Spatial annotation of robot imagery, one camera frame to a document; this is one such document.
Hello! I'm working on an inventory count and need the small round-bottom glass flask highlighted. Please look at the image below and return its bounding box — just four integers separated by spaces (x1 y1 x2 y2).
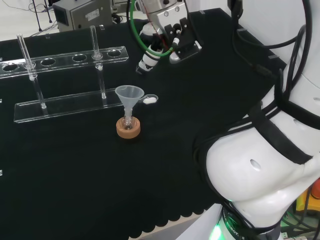
119 109 136 132

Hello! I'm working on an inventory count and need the yellow stop button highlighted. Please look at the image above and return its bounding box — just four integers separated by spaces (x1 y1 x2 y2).
296 178 320 217

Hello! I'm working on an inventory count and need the green cable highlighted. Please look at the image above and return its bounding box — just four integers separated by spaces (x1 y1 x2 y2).
128 0 176 58

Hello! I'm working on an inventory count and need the grey metal box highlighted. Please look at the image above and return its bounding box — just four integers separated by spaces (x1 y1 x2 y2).
52 0 113 33

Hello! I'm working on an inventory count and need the clear plastic funnel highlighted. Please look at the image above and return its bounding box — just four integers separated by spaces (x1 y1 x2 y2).
114 85 145 121

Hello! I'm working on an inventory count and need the black tripod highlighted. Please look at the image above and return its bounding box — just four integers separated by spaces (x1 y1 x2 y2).
31 0 54 33

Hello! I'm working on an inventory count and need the black bench cloth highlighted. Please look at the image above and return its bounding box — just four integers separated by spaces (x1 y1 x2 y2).
0 7 288 240

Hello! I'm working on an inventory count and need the cork ring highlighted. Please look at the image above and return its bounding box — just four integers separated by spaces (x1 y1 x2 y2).
115 116 142 139

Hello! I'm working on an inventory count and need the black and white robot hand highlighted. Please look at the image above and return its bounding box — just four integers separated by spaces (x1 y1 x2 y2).
136 5 203 75

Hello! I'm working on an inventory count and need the clear acrylic funnel stand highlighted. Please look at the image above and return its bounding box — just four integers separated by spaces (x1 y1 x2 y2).
0 25 131 125

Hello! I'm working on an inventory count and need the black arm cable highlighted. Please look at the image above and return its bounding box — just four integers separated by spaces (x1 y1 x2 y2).
227 0 313 83

